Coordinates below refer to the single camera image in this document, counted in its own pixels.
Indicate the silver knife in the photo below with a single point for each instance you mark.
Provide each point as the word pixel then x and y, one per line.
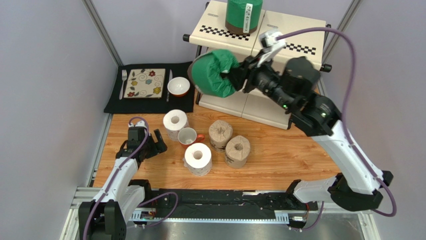
pixel 169 80

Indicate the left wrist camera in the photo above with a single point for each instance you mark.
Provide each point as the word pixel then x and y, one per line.
pixel 140 123

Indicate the white paper roll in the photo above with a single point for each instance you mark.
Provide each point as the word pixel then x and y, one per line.
pixel 174 121
pixel 198 159

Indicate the green roll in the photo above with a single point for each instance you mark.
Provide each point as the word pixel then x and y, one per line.
pixel 242 16
pixel 205 73

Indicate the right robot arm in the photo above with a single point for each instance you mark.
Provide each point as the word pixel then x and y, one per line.
pixel 357 186

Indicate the brown wrapped roll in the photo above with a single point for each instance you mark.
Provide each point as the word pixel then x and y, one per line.
pixel 237 152
pixel 220 133

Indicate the silver fork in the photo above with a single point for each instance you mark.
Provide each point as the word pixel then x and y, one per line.
pixel 124 77

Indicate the brown wrapped roll front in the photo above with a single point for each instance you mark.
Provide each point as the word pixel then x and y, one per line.
pixel 237 152

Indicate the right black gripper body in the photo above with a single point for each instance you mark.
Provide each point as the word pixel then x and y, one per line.
pixel 248 73

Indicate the white paper roll front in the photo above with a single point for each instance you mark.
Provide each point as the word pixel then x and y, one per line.
pixel 198 159

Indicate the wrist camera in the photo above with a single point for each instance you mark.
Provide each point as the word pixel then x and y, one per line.
pixel 140 123
pixel 270 45

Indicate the white orange bowl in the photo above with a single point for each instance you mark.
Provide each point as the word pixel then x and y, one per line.
pixel 179 86

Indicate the brown wrapped roll back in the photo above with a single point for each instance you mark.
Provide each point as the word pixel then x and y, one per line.
pixel 220 133

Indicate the floral square plate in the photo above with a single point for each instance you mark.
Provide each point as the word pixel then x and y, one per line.
pixel 145 83

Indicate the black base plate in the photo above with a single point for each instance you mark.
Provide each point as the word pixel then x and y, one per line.
pixel 223 204

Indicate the white paper roll back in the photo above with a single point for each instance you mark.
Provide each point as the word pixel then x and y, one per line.
pixel 174 121

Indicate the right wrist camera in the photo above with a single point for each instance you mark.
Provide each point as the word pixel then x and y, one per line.
pixel 270 45

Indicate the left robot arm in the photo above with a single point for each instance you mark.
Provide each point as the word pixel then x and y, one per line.
pixel 105 217

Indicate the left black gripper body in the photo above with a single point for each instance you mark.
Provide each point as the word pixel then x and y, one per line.
pixel 145 147

